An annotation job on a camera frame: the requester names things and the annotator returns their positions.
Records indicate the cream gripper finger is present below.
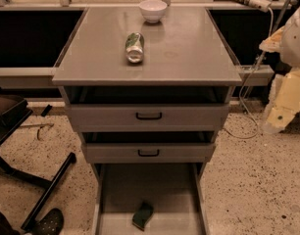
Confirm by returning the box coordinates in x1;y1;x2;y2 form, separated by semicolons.
262;68;300;134

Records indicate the yellow green sponge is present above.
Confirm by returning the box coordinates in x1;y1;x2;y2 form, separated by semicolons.
132;202;154;230

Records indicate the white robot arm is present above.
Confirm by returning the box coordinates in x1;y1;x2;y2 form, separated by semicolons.
259;7;300;134

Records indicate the grey drawer cabinet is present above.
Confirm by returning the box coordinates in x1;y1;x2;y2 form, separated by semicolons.
51;5;243;235

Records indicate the grey bottom drawer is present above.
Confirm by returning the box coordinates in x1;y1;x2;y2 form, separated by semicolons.
92;164;210;235

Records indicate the grey drawer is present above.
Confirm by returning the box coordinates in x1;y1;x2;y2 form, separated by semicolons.
82;143;215;164
92;164;210;235
66;104;228;132

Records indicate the grey top drawer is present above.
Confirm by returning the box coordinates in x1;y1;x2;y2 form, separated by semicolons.
66;104;228;132

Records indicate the grey middle drawer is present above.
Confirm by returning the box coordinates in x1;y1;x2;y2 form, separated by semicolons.
82;143;215;164

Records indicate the white ceramic bowl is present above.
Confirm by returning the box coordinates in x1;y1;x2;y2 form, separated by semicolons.
138;0;168;24

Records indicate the green soda can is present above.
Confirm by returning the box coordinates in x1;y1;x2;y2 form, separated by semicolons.
125;32;144;64

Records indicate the black perforated shoe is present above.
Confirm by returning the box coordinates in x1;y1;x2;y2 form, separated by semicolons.
31;209;64;235

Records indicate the black chair base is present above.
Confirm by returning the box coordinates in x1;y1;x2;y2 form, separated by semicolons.
0;93;76;235

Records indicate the black top drawer handle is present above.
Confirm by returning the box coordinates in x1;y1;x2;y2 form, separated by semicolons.
135;112;163;120

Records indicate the black drawer handle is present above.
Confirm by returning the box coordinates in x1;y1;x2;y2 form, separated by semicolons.
135;112;163;120
137;150;160;158

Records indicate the black middle drawer handle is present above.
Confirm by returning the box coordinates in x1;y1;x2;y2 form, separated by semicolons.
137;150;160;158

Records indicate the grey horizontal rail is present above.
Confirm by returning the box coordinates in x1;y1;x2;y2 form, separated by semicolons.
0;68;56;89

